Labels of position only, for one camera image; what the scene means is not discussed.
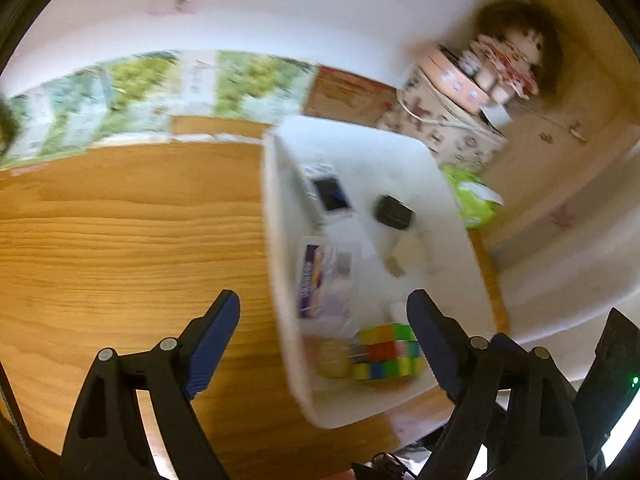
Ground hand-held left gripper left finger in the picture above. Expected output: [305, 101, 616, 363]
[60, 289, 242, 480]

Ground green tissue pack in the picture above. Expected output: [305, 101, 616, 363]
[442, 165, 505, 230]

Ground white storage bin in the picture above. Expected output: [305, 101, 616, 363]
[262, 116, 511, 429]

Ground white cable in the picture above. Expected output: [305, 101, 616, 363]
[397, 87, 588, 143]

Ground small white device with screen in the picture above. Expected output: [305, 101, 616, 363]
[300, 162, 358, 223]

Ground multicoloured puzzle cube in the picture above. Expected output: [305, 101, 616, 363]
[350, 322, 426, 382]

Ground black charger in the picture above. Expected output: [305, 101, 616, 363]
[375, 194, 417, 232]

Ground cream round disc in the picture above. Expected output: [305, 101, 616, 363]
[315, 337, 353, 380]

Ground cream rectangular block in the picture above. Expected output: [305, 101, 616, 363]
[385, 235, 431, 278]

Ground brown-haired doll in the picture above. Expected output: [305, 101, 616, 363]
[460, 0, 566, 106]

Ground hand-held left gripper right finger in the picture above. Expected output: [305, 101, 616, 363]
[406, 289, 588, 480]

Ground clear box with blue label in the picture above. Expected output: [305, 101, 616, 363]
[298, 236, 363, 321]

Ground white floral bedsheet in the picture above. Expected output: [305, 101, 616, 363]
[487, 125, 640, 346]

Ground patterned box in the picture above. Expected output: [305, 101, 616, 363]
[376, 72, 506, 171]

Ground pink box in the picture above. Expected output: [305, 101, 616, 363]
[415, 42, 506, 116]

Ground brown cardboard box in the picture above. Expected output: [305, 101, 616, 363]
[302, 65, 401, 128]

